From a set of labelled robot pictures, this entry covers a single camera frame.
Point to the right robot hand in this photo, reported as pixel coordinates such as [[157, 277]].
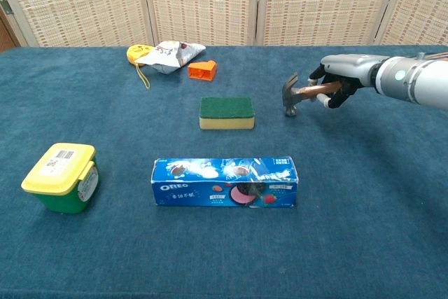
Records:
[[346, 68]]

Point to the green and yellow sponge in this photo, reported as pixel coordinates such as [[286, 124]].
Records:
[[226, 111]]

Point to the woven bamboo folding screen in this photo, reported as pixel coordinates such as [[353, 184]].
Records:
[[224, 1]]

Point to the orange plastic block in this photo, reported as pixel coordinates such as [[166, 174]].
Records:
[[202, 70]]

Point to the blue Oreo cookie box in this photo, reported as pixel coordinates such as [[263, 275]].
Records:
[[224, 187]]

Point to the crumpled white snack bag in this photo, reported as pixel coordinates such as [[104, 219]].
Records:
[[168, 55]]

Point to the blue table cloth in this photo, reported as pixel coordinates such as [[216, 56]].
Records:
[[224, 250]]

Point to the green container with yellow lid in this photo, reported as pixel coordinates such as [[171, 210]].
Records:
[[61, 176]]

